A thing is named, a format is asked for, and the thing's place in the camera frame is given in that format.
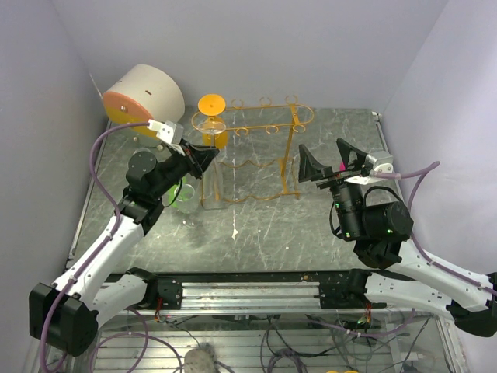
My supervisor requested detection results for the clear tall wine glass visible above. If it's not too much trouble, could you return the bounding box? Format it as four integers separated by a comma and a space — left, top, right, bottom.
196, 118, 228, 211

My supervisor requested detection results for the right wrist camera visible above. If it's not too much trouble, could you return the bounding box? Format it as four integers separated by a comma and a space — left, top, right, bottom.
364, 150, 394, 173

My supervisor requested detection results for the clear wide wine glass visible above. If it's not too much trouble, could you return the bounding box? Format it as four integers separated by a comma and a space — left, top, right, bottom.
172, 183, 199, 228

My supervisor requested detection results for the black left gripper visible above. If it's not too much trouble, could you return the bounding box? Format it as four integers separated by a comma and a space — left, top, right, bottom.
151, 139, 219, 199

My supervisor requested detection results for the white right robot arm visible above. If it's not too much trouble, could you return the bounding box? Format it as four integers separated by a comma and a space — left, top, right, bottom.
298, 138, 496, 337

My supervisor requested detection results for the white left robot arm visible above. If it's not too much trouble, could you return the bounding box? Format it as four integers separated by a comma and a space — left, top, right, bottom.
29, 140, 219, 357

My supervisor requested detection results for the aluminium mounting rail frame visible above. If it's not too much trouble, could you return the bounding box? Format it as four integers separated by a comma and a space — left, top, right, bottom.
29, 268, 471, 371

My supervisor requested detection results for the yellow plastic wine glass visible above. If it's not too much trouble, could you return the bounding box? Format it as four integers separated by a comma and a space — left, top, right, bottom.
197, 93, 228, 149

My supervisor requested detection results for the white round drawer box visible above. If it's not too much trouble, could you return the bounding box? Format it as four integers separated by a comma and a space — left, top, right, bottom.
102, 64, 186, 125

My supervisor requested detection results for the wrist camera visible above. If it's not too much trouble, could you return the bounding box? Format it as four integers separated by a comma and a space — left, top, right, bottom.
364, 150, 394, 173
148, 119, 184, 145

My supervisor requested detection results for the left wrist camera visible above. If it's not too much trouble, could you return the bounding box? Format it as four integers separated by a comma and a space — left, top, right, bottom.
148, 119, 184, 145

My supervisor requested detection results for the clear small wine glass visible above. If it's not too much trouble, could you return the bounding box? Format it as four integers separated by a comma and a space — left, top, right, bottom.
133, 147, 153, 156

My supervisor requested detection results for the gold wire glass rack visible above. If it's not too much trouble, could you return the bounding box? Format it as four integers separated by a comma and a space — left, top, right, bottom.
190, 95, 315, 209

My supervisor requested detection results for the green plastic wine glass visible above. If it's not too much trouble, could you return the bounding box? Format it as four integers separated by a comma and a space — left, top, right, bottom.
166, 177, 193, 207

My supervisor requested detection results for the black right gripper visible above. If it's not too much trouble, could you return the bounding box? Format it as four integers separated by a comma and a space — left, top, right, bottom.
299, 137, 369, 239

